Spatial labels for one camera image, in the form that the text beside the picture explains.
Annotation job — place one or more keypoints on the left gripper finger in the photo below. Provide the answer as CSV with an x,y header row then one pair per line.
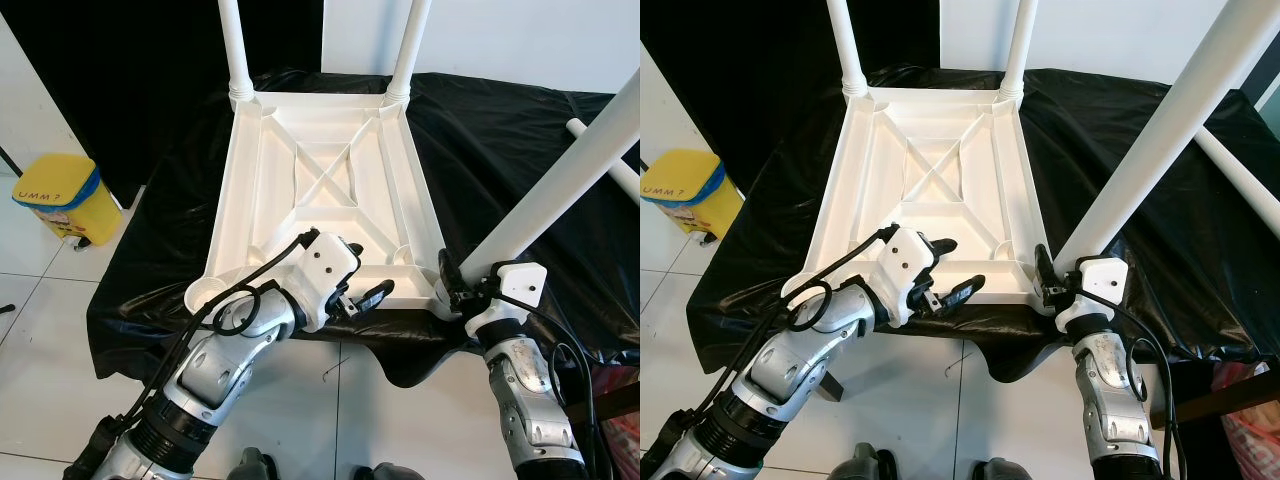
x,y
944,246
376,295
354,247
963,291

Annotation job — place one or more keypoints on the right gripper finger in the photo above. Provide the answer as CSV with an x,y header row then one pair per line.
x,y
448,272
1043,268

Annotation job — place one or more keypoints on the white plastic children table top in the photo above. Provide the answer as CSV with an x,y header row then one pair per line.
x,y
330,160
930,160

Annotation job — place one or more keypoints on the white plastic table leg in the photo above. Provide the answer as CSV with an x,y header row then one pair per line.
x,y
410,50
560,180
1240,175
235,50
845,50
1020,50
1160,130
610,165

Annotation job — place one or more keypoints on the black plastic table cover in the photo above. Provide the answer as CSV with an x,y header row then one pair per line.
x,y
1100,150
500,150

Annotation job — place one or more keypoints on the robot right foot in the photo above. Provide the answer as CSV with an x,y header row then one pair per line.
x,y
1000,470
385,472

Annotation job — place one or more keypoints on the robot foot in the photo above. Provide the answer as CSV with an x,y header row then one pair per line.
x,y
385,472
865,465
1000,470
255,467

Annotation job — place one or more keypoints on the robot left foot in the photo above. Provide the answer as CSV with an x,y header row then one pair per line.
x,y
255,467
865,465

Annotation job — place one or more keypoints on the pink plastic bag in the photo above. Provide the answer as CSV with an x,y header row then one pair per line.
x,y
1250,420
622,420

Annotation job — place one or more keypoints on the yellow bin with blue band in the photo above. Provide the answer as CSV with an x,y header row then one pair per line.
x,y
690,190
65,195

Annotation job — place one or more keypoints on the black door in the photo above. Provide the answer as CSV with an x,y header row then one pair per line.
x,y
130,60
740,60

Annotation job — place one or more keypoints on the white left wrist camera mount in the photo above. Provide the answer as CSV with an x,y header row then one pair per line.
x,y
905,262
325,270

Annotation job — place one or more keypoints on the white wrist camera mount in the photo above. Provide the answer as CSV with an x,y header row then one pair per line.
x,y
905,262
520,285
1100,280
325,270

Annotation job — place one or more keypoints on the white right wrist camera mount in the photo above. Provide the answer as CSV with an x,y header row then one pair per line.
x,y
520,285
1100,280

